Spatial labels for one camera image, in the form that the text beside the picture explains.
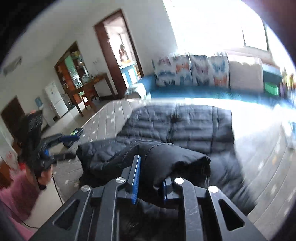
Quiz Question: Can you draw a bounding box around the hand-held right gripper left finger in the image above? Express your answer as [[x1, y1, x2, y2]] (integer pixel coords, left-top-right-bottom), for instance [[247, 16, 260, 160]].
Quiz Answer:
[[30, 155, 141, 241]]

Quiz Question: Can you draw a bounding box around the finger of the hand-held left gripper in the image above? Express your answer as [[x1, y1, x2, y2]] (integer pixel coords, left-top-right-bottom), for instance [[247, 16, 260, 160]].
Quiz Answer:
[[45, 134, 80, 149], [50, 152, 77, 163]]

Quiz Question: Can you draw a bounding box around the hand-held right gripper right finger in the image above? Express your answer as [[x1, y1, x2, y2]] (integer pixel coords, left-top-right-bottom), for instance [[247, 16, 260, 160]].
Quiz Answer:
[[162, 176, 269, 241]]

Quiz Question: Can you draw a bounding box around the black puffer jacket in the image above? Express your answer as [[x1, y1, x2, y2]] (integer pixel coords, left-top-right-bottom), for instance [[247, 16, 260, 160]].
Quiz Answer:
[[76, 103, 257, 216]]

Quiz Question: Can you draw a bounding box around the person's left forearm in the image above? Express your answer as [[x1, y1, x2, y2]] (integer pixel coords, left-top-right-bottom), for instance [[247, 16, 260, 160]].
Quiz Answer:
[[0, 162, 55, 241]]

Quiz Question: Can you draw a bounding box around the black case with green label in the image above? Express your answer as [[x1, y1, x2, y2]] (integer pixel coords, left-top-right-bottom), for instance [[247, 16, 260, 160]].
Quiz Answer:
[[62, 127, 84, 149]]

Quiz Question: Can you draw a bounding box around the brown wooden door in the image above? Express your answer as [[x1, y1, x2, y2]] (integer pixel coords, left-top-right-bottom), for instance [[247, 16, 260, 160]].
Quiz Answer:
[[0, 96, 26, 139]]

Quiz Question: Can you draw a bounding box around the water dispenser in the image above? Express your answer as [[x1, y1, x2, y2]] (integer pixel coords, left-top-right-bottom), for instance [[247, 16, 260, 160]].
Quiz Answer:
[[34, 97, 56, 127]]

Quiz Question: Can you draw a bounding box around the white fridge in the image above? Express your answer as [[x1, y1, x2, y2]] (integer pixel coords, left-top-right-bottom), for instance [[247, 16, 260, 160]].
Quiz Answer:
[[45, 81, 69, 118]]

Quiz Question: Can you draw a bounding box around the red stool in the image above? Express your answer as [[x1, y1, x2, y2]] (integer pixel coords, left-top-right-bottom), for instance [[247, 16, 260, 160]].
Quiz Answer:
[[81, 94, 93, 109]]

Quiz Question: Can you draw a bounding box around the wooden table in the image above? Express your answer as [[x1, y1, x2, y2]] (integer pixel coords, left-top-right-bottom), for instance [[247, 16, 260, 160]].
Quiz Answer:
[[67, 73, 116, 117]]

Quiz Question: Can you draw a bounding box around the wooden display cabinet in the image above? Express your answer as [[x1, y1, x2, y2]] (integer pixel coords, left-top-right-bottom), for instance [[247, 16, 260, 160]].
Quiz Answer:
[[54, 42, 93, 109]]

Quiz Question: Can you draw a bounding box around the grey patterned cushion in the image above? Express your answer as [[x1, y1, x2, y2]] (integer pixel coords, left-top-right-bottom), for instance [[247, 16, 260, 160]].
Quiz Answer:
[[125, 83, 148, 99]]

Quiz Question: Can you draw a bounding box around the blue cabinet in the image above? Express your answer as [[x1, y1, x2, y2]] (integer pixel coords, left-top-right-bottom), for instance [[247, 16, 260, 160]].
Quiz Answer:
[[120, 61, 139, 85]]

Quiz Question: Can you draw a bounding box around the blue sofa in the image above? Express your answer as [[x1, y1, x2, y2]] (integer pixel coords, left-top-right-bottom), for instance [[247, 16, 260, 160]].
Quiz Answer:
[[125, 62, 296, 109]]

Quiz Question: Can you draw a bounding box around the butterfly print pillow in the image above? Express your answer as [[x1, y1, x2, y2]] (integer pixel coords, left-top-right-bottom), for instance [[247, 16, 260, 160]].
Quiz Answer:
[[151, 56, 192, 87], [188, 54, 230, 88]]

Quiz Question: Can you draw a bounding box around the white pillow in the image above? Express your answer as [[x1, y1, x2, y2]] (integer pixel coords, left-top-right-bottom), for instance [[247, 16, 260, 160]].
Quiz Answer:
[[228, 56, 264, 92]]

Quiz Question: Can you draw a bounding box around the green bowl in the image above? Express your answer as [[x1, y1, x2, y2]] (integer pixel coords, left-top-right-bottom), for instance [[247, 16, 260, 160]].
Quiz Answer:
[[264, 82, 279, 95]]

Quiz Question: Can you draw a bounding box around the window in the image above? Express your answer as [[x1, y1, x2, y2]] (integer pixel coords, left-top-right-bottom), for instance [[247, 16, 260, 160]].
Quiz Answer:
[[162, 0, 278, 54]]

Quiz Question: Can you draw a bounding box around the black cable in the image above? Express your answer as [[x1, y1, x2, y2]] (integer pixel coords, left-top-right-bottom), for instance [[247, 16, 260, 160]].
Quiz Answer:
[[22, 173, 64, 229]]

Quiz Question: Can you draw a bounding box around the white wall air conditioner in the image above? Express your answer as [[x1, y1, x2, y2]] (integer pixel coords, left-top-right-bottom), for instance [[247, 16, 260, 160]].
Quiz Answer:
[[2, 57, 22, 76]]

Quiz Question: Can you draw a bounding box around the brown wooden door frame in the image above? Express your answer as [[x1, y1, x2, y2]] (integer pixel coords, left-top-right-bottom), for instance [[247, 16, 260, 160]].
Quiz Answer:
[[94, 9, 144, 93]]

